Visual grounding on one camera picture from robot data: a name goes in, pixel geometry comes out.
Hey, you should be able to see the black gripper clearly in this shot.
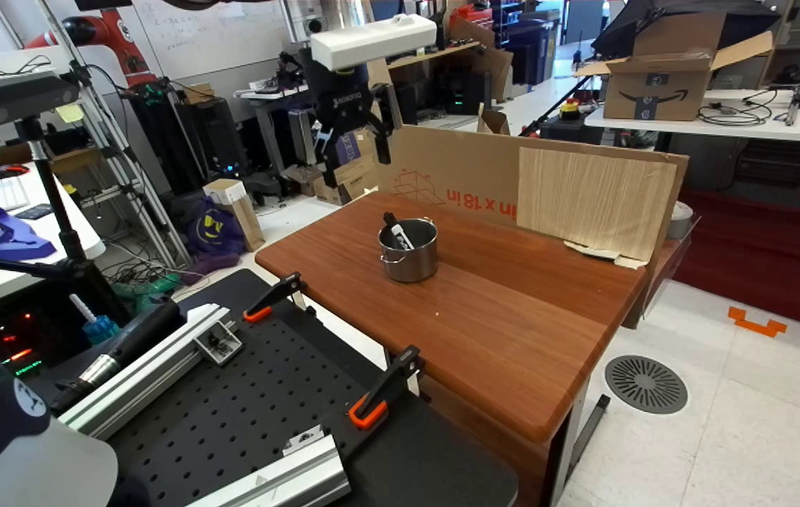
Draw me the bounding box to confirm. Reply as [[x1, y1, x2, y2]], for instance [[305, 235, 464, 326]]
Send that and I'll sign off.
[[313, 64, 393, 191]]

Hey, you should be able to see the white marker black cap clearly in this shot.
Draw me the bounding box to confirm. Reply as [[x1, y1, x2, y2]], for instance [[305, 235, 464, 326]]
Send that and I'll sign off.
[[379, 212, 419, 253]]

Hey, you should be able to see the silver metal pot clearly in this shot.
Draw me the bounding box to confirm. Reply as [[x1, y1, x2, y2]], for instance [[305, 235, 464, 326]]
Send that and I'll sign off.
[[376, 218, 443, 287]]

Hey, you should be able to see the brown cardboard panel red print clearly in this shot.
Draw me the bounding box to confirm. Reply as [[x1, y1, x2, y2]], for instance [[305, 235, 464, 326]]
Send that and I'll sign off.
[[376, 124, 692, 235]]

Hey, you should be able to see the purple bag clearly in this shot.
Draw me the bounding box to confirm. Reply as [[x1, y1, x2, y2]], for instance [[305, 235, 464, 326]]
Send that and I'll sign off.
[[183, 191, 247, 262]]

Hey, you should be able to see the black orange bar clamp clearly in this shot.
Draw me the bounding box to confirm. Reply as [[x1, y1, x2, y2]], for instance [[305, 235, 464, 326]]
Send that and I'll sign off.
[[345, 346, 421, 433], [238, 270, 310, 326]]

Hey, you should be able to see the silver light stand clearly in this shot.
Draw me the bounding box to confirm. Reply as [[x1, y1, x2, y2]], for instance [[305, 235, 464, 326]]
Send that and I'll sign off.
[[35, 0, 195, 273]]

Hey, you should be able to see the pale corrugated cardboard panel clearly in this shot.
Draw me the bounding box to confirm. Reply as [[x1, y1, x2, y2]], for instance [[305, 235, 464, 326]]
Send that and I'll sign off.
[[514, 143, 681, 273]]

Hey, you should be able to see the black cylindrical tool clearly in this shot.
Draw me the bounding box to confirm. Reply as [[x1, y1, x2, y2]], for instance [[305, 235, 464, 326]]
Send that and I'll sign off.
[[78, 298, 185, 390]]

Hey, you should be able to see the open cardboard shipping box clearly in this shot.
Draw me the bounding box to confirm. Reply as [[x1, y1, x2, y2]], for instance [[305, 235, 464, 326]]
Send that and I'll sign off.
[[575, 12, 778, 124]]

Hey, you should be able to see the blue brush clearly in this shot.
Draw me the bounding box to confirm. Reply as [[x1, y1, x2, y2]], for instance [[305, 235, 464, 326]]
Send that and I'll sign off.
[[68, 291, 124, 346]]

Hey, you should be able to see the round floor drain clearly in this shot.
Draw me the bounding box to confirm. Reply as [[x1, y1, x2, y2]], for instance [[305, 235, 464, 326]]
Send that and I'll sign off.
[[602, 352, 689, 416]]

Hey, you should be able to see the white side table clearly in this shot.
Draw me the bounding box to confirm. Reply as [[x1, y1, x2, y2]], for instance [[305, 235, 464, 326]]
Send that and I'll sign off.
[[0, 157, 107, 322]]

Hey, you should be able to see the black control box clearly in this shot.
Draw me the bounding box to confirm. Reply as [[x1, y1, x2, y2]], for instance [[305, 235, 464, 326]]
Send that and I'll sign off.
[[0, 298, 74, 380]]

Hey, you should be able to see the red floor mat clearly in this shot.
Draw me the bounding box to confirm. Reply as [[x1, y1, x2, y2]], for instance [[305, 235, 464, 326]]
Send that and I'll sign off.
[[671, 187, 800, 338]]

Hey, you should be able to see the white desk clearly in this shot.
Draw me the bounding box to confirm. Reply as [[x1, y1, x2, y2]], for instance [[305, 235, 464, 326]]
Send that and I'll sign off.
[[579, 88, 800, 221]]

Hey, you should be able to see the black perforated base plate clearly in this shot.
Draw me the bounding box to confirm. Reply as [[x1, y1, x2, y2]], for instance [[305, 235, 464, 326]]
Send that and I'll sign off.
[[100, 266, 520, 507]]

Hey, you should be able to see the aluminium extrusion rail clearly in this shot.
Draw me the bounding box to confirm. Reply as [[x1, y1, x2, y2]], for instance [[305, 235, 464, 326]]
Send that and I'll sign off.
[[183, 426, 354, 507], [59, 304, 244, 443]]

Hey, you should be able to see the black camera tripod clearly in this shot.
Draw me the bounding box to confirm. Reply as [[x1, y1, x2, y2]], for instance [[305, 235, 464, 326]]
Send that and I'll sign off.
[[0, 115, 130, 319]]

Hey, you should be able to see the black stereo camera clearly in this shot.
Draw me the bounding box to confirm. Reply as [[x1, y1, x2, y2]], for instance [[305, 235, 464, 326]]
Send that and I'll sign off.
[[0, 69, 85, 129]]

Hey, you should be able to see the dark metal table frame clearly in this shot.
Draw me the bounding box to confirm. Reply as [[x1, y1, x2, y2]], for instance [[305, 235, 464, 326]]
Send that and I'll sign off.
[[562, 391, 614, 473]]

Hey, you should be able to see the grey cable coil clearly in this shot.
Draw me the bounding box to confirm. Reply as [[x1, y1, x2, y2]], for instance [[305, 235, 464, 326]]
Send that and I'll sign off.
[[699, 93, 778, 129]]

